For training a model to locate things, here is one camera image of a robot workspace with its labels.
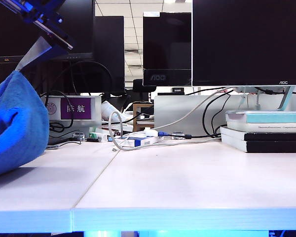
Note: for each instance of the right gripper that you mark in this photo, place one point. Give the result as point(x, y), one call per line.
point(43, 12)

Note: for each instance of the blue microfibre rag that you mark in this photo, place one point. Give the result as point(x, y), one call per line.
point(17, 123)

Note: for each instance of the black monitor with thin bezel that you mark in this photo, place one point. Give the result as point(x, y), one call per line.
point(84, 24)

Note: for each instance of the white panel with purple sign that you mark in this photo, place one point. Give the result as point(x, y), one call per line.
point(75, 108)

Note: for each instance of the black monitor back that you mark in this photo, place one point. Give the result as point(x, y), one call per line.
point(109, 49)

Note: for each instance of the small clear glass item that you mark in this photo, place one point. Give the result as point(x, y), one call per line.
point(78, 135)

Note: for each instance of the green and white small box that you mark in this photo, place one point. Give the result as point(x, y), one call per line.
point(97, 136)

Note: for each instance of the black office chair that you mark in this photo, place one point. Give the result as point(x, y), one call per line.
point(139, 86)

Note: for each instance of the small wooden shelf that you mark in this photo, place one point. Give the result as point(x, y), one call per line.
point(136, 116)

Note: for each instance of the small black AOC monitor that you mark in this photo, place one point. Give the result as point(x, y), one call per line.
point(166, 44)

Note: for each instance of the blue and white box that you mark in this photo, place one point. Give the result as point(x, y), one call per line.
point(138, 142)

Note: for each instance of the white adapter with blue plug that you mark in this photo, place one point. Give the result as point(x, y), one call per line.
point(151, 132)

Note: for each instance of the small black box device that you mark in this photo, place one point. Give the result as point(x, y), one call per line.
point(178, 90)

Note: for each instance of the grey desk partition panel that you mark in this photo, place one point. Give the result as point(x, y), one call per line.
point(177, 113)

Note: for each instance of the large black AOC monitor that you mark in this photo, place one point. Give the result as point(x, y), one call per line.
point(249, 42)

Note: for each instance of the white book with printed spine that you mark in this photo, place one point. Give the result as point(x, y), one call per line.
point(266, 127)

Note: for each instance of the teal covered book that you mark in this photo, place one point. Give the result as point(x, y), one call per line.
point(273, 117)

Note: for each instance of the black book with white cover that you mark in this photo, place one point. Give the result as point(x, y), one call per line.
point(266, 146)
point(269, 136)

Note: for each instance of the silver monitor stand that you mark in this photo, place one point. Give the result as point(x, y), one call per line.
point(286, 98)

